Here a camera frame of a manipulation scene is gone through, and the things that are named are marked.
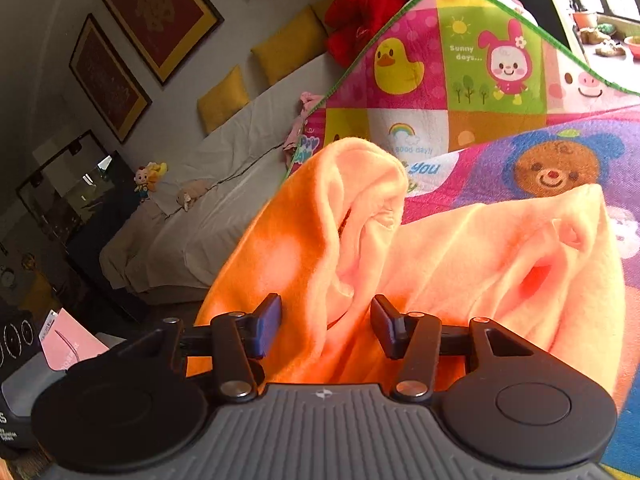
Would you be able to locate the orange pumpkin costume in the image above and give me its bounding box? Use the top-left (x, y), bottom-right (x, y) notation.
top-left (187, 136), bottom-right (626, 413)

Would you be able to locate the colourful toy doll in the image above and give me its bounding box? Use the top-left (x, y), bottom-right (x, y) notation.
top-left (132, 161), bottom-right (169, 205)

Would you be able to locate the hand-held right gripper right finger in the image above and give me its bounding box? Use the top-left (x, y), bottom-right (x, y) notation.
top-left (371, 293), bottom-right (540, 404)

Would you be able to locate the sofa with white cover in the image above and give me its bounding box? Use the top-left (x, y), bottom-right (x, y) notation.
top-left (99, 52), bottom-right (351, 306)

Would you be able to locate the pink garment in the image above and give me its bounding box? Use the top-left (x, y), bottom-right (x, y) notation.
top-left (282, 90), bottom-right (326, 167)

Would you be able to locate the thin dark cable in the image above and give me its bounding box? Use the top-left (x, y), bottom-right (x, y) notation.
top-left (207, 141), bottom-right (297, 192)

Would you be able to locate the colourful cartoon printed blanket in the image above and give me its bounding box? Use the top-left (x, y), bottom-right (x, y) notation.
top-left (284, 0), bottom-right (640, 472)

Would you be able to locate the black glass cabinet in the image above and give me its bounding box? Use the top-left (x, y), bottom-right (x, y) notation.
top-left (15, 129), bottom-right (147, 322)

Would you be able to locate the small beige plush toy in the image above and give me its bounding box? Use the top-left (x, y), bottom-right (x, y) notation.
top-left (176, 179), bottom-right (210, 212)

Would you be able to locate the brown ornament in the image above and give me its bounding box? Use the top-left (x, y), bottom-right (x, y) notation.
top-left (579, 27), bottom-right (627, 57)

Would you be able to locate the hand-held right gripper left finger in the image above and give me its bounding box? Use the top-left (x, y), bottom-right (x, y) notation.
top-left (107, 293), bottom-right (284, 404)

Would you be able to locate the pink paper package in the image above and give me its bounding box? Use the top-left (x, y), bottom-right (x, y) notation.
top-left (42, 307), bottom-right (110, 372)

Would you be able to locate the yellow cushion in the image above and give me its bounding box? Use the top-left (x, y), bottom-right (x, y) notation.
top-left (310, 0), bottom-right (347, 22)
top-left (250, 7), bottom-right (329, 87)
top-left (197, 65), bottom-right (251, 134)

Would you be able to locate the black printed box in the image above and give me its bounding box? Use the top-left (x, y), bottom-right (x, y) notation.
top-left (0, 305), bottom-right (49, 453)

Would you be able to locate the red framed picture gold border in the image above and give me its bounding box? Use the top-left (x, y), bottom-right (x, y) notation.
top-left (98, 0), bottom-right (224, 86)
top-left (69, 13), bottom-right (152, 144)

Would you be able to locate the red garment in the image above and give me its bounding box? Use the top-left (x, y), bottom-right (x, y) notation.
top-left (324, 0), bottom-right (433, 67)

